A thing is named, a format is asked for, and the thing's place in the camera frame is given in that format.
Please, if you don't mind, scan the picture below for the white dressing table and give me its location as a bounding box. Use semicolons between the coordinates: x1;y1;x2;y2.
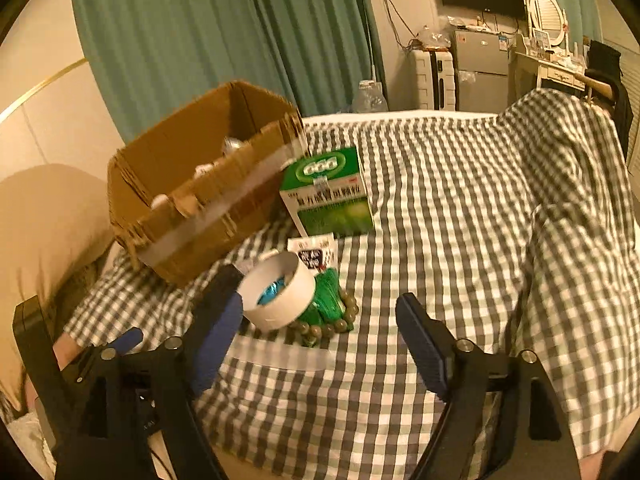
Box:
509;47;591;106

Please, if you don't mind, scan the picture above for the wide teal curtain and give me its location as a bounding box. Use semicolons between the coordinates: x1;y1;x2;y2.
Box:
70;0;386;143

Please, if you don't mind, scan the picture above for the white tape roll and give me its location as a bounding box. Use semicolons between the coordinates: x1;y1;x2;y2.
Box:
236;251;317;332

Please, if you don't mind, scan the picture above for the black garment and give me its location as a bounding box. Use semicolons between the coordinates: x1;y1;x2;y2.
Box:
586;39;636;137

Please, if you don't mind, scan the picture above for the blue foil packet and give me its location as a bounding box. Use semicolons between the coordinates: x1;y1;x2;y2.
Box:
256;275;296;307

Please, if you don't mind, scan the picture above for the beige pillow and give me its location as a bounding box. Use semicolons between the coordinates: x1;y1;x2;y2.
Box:
0;162;123;411

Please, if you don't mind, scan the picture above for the white oval vanity mirror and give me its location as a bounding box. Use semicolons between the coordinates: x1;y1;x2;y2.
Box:
527;0;571;48

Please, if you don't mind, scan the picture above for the grey white checked blanket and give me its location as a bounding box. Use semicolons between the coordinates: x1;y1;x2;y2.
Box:
62;87;640;480

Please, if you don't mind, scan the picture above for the black wall cable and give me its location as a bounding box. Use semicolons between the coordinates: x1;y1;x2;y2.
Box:
384;0;421;51

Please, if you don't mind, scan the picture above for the green medicine box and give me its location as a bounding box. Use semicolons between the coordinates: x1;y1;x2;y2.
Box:
279;146;377;238

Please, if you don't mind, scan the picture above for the silver fridge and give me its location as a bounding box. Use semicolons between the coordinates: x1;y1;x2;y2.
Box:
452;29;512;112

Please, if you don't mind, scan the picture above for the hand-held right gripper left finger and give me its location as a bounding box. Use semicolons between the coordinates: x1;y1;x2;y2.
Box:
54;264;244;480

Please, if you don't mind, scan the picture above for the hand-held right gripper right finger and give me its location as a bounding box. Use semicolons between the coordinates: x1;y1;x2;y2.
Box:
395;292;583;480

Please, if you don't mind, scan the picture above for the green bead bracelet with tassel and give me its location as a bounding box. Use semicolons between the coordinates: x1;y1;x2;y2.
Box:
295;267;361;347

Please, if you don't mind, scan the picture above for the torn cardboard box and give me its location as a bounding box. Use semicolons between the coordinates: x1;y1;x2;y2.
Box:
107;80;308;286

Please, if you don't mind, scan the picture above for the white black sachet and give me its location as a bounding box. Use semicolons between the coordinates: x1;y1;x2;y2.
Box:
286;232;337;272

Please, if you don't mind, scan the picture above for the white suitcase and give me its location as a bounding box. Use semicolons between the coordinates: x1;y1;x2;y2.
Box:
411;47;458;111

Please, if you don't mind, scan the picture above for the clear plastic bottle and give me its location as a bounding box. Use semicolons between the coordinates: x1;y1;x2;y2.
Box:
352;80;388;115

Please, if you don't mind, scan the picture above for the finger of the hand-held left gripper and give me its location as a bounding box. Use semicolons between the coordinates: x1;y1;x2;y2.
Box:
12;295;72;427
65;326;144;376

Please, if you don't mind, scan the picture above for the wooden chair rail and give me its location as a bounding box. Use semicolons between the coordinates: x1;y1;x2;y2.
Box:
574;73;618;98

